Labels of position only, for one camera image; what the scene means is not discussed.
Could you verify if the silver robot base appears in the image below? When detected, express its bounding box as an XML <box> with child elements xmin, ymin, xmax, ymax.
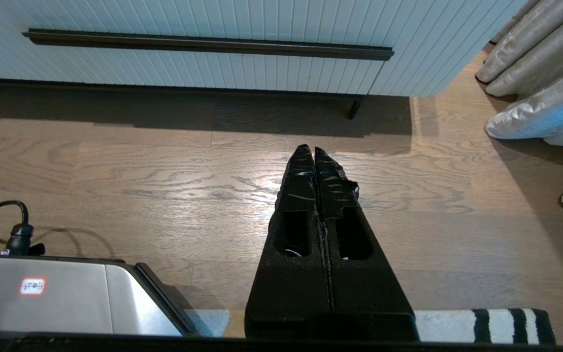
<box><xmin>0</xmin><ymin>253</ymin><xmax>199</xmax><ymax>338</ymax></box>

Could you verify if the black looped floor cable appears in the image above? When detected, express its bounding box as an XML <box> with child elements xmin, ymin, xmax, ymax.
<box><xmin>0</xmin><ymin>200</ymin><xmax>47</xmax><ymax>257</ymax></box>

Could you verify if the grey curtain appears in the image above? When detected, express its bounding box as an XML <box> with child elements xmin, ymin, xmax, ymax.
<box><xmin>476</xmin><ymin>0</ymin><xmax>563</xmax><ymax>162</ymax></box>

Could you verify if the cream TV cabinet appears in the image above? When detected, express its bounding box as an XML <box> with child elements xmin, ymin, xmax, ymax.
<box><xmin>0</xmin><ymin>0</ymin><xmax>529</xmax><ymax>120</ymax></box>

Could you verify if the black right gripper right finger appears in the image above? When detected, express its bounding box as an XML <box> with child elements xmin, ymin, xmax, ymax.
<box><xmin>314</xmin><ymin>146</ymin><xmax>416</xmax><ymax>316</ymax></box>

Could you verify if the black white striped rug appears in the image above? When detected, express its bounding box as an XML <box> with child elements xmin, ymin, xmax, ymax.
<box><xmin>184</xmin><ymin>308</ymin><xmax>556</xmax><ymax>345</ymax></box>

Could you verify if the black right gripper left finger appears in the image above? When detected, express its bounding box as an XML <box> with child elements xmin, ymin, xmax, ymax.
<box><xmin>244</xmin><ymin>144</ymin><xmax>334</xmax><ymax>314</ymax></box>

